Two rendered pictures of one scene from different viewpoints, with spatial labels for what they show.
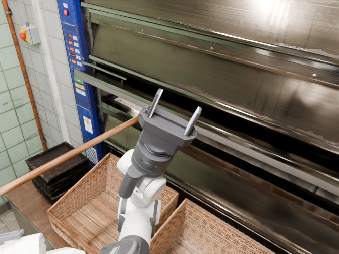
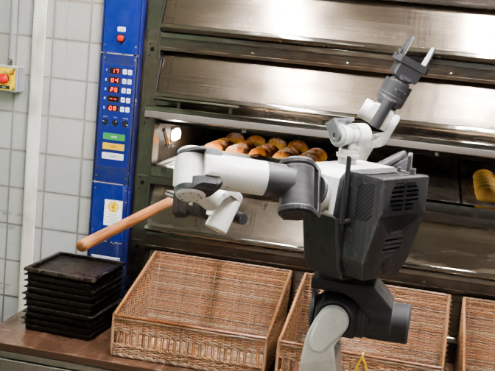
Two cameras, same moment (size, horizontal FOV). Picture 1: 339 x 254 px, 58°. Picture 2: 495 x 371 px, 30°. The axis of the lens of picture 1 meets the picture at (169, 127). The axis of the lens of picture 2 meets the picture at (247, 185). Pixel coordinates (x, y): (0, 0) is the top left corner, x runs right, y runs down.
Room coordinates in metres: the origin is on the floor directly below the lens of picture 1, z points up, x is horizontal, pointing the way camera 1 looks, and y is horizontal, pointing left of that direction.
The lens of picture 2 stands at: (-1.73, 1.78, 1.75)
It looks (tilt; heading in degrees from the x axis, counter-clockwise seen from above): 10 degrees down; 331
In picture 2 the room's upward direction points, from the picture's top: 5 degrees clockwise
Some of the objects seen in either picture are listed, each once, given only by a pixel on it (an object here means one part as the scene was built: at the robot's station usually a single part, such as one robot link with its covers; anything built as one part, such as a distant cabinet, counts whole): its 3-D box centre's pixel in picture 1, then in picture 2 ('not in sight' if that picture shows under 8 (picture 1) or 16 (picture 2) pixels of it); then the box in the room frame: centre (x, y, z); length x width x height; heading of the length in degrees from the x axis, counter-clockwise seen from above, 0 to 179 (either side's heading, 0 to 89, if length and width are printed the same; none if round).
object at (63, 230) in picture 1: (113, 211); (205, 310); (1.16, 0.31, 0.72); 0.56 x 0.49 x 0.28; 51
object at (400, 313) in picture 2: not in sight; (360, 306); (0.31, 0.25, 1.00); 0.28 x 0.13 x 0.18; 49
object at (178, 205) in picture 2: not in sight; (192, 200); (0.66, 0.64, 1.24); 0.12 x 0.10 x 0.13; 15
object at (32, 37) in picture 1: (30, 34); (9, 78); (1.93, 0.87, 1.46); 0.10 x 0.07 x 0.10; 50
